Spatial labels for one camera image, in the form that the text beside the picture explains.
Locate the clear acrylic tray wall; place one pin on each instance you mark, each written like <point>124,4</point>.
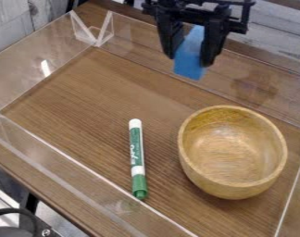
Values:
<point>76,81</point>

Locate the green white marker pen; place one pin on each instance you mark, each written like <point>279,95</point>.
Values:
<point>137,163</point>

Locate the blue rectangular block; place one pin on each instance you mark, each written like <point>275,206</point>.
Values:
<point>188,60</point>

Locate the brown wooden bowl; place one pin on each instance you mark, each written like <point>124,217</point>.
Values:
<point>232,150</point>

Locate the black metal table frame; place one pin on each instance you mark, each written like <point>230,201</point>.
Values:
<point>33,223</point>

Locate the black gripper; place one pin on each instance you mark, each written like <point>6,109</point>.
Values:
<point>223,16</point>

